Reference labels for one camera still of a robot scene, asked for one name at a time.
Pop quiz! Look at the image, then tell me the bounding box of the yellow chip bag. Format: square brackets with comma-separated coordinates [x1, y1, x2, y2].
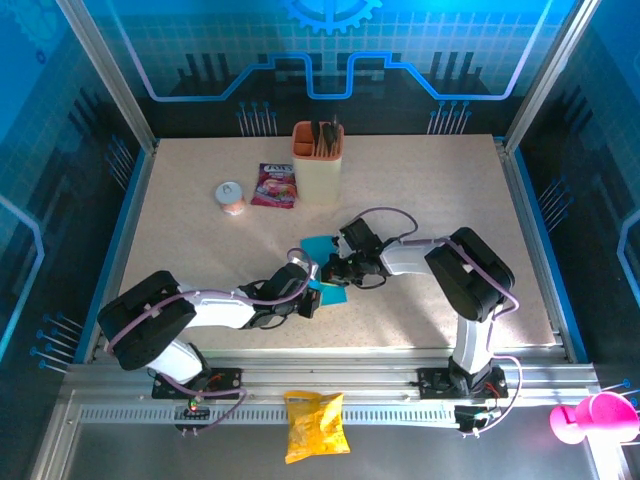
[283, 390, 351, 465]

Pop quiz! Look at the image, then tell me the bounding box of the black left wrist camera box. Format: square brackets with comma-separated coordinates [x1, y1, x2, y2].
[269, 260, 320, 301]

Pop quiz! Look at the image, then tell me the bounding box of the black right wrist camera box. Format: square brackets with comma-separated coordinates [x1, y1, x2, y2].
[337, 217, 385, 257]

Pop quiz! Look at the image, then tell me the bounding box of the slotted aluminium cable duct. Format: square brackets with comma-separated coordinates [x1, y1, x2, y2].
[79, 404, 461, 426]

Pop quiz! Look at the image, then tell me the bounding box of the small tin can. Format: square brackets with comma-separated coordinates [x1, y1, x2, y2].
[214, 181, 246, 217]

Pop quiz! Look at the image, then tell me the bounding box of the blue paper sheet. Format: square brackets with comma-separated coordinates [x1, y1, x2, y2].
[299, 234, 349, 306]

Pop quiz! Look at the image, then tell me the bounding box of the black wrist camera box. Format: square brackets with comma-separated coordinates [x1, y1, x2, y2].
[337, 217, 385, 257]
[269, 260, 320, 301]

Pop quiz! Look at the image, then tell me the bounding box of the black utensil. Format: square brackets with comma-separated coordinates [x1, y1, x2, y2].
[308, 113, 342, 152]

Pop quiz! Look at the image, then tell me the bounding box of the purple candy bag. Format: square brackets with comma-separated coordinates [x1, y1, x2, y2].
[249, 162, 300, 210]

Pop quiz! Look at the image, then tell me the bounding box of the pink plastic object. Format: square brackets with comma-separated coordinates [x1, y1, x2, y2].
[549, 392, 640, 445]

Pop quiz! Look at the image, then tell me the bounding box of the beige utensil holder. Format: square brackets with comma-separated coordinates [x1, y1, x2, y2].
[291, 120, 345, 205]

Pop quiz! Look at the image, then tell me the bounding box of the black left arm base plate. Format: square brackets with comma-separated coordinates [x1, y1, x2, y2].
[151, 367, 245, 401]

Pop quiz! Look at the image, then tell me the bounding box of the aluminium frame post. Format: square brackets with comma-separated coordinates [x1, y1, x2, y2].
[503, 0, 601, 154]
[55, 0, 160, 154]

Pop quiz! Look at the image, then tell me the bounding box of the aluminium frame rail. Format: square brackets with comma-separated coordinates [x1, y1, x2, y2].
[64, 348, 601, 401]

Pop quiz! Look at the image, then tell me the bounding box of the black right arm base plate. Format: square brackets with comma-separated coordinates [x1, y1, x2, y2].
[417, 367, 509, 401]

